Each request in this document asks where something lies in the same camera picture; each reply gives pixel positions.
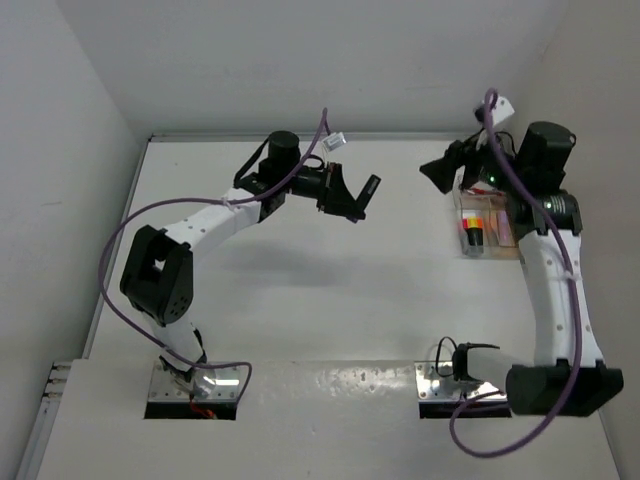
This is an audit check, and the pink translucent highlighter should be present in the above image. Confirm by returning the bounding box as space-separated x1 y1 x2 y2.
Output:
495 210 515 248

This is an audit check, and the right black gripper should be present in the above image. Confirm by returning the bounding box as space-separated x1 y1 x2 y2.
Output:
420 124 527 195

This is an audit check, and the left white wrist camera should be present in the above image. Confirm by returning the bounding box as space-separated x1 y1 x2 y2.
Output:
322 132 347 152

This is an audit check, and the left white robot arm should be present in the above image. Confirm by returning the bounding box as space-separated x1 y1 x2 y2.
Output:
120 130 380 384

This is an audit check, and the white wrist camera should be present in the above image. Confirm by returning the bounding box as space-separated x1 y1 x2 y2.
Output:
322 132 347 152
474 95 515 128

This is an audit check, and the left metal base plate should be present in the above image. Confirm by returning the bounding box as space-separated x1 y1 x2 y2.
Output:
147 360 241 403

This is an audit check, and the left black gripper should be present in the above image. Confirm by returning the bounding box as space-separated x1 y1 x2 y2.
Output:
280 162 364 219

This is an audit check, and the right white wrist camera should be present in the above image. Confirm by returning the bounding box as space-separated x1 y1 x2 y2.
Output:
474 95 515 128

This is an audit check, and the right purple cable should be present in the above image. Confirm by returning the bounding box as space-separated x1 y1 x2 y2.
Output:
448 88 582 459

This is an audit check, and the yellow black highlighter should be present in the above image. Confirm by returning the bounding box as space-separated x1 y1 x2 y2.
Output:
463 213 484 257

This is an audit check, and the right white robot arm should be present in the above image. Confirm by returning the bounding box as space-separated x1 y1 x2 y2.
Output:
419 121 624 417

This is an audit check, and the purple cable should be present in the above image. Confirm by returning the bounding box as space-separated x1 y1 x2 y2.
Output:
448 88 582 459
97 107 331 401

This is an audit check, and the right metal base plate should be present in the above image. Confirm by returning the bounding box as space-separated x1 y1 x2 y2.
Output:
414 360 506 404

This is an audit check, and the metal base plate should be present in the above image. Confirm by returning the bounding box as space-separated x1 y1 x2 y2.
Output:
147 360 241 403
414 360 506 404

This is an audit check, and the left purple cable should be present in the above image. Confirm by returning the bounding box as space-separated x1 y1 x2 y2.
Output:
97 107 331 401

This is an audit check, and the red gel pen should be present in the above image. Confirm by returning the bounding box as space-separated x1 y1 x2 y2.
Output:
462 187 503 197

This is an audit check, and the clear acrylic container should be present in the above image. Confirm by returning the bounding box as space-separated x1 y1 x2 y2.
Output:
452 174 519 260

